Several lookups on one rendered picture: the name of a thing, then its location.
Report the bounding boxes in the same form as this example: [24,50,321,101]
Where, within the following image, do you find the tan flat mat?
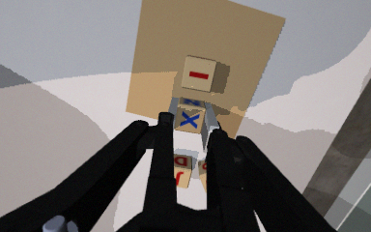
[126,0,285,139]

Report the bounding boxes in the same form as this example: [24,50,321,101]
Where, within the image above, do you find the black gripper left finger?
[0,97,179,232]

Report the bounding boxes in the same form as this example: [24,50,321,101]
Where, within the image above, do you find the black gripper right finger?
[201,102,338,232]

